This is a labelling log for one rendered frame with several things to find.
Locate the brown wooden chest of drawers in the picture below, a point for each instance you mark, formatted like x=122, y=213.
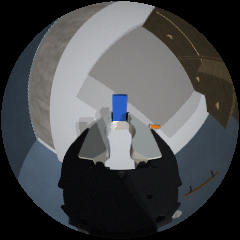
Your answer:
x=184, y=57

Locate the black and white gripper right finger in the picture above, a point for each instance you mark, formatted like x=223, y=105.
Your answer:
x=148, y=146

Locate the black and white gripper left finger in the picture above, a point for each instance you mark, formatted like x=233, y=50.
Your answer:
x=90, y=147

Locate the brown wooden drawer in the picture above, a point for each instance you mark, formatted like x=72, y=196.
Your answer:
x=236, y=113
x=203, y=45
x=178, y=42
x=218, y=89
x=192, y=65

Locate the blue and white eraser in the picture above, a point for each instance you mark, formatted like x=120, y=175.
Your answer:
x=119, y=111

